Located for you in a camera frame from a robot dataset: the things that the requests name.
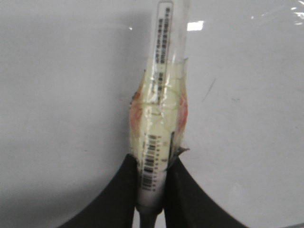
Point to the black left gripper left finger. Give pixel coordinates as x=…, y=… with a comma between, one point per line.
x=114, y=206

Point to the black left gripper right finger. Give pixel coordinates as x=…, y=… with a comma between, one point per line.
x=186, y=205

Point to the taped white black-tip marker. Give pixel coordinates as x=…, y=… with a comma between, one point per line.
x=159, y=108

